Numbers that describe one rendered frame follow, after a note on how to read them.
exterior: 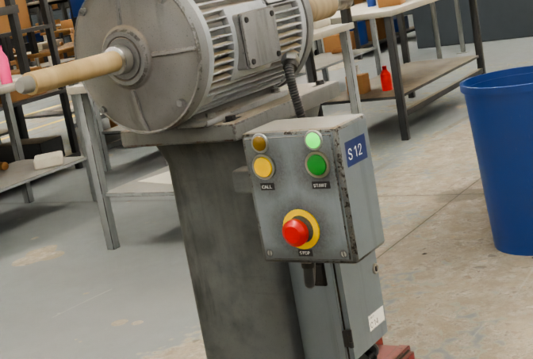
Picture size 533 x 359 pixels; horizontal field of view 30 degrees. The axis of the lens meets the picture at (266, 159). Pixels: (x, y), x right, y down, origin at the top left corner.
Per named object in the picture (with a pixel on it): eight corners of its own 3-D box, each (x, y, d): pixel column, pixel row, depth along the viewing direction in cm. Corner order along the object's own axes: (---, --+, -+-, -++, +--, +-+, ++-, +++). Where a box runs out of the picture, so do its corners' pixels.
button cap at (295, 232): (295, 239, 146) (291, 213, 145) (319, 239, 144) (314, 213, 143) (282, 248, 143) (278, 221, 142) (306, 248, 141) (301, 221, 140)
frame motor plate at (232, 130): (237, 104, 199) (233, 85, 199) (342, 95, 186) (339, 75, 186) (122, 148, 170) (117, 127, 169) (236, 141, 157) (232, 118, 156)
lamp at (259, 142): (253, 153, 145) (250, 133, 144) (270, 152, 143) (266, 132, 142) (251, 154, 144) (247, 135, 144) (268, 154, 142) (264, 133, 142)
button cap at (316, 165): (313, 173, 141) (309, 153, 140) (331, 172, 139) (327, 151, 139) (308, 176, 140) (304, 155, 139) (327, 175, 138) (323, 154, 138)
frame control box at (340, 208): (316, 247, 173) (290, 102, 168) (429, 249, 161) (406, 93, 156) (239, 299, 153) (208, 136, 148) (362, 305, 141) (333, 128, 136)
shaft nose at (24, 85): (20, 82, 138) (28, 71, 136) (30, 96, 137) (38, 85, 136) (9, 85, 136) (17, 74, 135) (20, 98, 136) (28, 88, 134)
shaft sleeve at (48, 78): (102, 59, 153) (113, 46, 151) (114, 75, 152) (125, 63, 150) (17, 82, 138) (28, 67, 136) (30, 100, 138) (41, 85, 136)
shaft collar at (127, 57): (106, 56, 155) (121, 38, 152) (123, 79, 154) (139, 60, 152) (97, 59, 153) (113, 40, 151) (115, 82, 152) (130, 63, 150)
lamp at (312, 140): (306, 150, 140) (303, 130, 139) (324, 150, 138) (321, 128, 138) (304, 152, 139) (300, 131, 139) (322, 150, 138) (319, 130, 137)
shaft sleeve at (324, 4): (308, 2, 209) (326, -16, 206) (325, 23, 208) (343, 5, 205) (263, 14, 194) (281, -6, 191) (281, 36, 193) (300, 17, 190)
